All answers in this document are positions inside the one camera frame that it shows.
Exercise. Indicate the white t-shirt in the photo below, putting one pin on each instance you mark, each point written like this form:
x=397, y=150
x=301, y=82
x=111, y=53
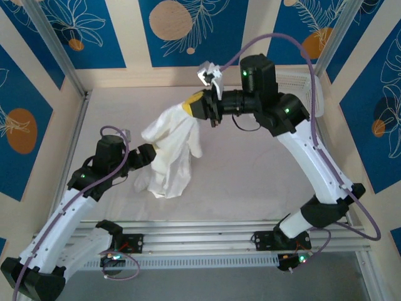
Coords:
x=175, y=150

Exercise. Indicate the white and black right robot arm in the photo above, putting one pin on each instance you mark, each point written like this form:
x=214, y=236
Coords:
x=313, y=169

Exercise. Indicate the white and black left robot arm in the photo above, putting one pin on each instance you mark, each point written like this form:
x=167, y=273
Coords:
x=62, y=225

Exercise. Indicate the white perforated plastic basket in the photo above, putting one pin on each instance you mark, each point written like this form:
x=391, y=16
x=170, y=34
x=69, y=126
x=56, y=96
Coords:
x=294, y=83

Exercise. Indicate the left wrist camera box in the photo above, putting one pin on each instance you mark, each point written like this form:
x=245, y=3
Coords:
x=126, y=134

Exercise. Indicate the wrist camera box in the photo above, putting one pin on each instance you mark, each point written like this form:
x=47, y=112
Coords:
x=126, y=134
x=210, y=73

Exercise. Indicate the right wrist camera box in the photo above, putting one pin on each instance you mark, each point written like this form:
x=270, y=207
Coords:
x=210, y=73

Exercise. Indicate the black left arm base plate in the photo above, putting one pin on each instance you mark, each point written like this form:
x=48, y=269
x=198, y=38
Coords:
x=134, y=241

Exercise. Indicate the aluminium mounting rail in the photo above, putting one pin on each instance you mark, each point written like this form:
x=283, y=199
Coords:
x=200, y=238

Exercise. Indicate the aluminium frame post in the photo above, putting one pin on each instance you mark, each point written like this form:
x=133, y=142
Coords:
x=59, y=50
x=338, y=37

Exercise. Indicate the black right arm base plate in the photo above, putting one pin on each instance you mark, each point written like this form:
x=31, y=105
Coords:
x=263, y=239

